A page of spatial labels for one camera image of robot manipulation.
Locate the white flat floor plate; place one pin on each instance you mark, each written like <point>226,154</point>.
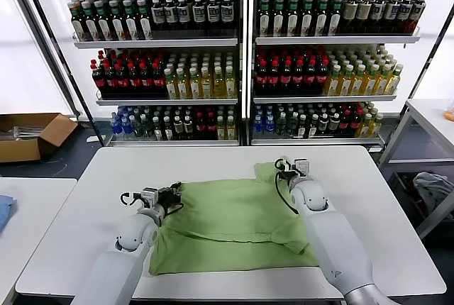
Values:
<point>95,139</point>

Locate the dark bottle beige label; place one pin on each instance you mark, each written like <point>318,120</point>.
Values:
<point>364,11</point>
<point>350,12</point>

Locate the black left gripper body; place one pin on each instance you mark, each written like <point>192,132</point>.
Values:
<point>170,198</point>

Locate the yellow tea bottle white cap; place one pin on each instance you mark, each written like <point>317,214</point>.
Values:
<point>171,87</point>
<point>221,129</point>
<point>346,84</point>
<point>231,127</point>
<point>376,124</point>
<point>333,85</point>
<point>207,86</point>
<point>358,84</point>
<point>182,86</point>
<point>195,86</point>
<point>365,126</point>
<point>394,82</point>
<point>371,84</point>
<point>383,83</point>
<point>219,85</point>
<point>231,85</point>

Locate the blue drink bottle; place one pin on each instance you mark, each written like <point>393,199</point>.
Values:
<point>125,125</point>
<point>115,127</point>
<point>258,125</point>
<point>270,125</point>

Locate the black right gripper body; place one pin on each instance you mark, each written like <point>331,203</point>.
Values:
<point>290,177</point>

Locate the green water bottle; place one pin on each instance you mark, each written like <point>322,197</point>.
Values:
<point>292,125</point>
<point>136,126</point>
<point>281,125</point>
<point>146,126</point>

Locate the white metal shelf board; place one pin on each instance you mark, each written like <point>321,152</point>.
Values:
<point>170,142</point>
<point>159,42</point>
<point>166,101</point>
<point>337,39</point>
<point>312,140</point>
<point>319,98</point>

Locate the light green polo shirt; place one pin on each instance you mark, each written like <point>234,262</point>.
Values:
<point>230,213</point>

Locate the silver metal rods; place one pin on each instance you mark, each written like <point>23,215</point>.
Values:
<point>26,131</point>

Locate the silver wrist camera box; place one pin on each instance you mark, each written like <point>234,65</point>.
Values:
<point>150,196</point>
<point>302,167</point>

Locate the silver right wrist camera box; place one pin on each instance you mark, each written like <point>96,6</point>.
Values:
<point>302,167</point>

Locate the dark drink bottle white cap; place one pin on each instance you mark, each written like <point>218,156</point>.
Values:
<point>157,130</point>
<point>188,127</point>
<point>313,127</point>
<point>168,129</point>
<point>334,123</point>
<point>323,123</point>
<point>178,127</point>
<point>302,127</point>

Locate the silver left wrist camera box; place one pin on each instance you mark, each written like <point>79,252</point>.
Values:
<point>150,196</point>

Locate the open brown cardboard box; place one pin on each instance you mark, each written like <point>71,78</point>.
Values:
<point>21,149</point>

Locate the cola bottle red cap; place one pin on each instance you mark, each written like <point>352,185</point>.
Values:
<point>354,121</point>
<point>262,79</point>
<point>344,122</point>
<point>310,79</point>
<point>122,81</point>
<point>134,80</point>
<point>201,126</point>
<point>146,80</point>
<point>158,80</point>
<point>274,79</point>
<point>211,126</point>
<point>98,81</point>
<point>298,79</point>
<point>110,81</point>
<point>286,79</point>
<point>322,78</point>

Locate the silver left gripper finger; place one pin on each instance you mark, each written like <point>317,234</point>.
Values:
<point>179,187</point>
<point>173,187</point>

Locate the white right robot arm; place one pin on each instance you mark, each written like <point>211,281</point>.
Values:
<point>337,234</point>

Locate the orange and clear plastic item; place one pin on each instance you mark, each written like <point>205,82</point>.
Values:
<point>449,115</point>

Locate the grey-framed white side table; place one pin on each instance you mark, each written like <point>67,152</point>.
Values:
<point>429,110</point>

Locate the dark bottle white blue label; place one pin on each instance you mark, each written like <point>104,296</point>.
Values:
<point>378,11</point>
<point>405,11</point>
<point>171,13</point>
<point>183,13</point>
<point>392,11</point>
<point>199,13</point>
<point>418,10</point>
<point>227,12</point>
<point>213,12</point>
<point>158,14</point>

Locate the folded blue cloth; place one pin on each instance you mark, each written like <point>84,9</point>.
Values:
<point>5,213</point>

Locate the white grey clothes pile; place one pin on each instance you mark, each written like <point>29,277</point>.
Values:
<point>432,188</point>

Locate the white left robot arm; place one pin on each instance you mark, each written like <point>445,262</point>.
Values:
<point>117,255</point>

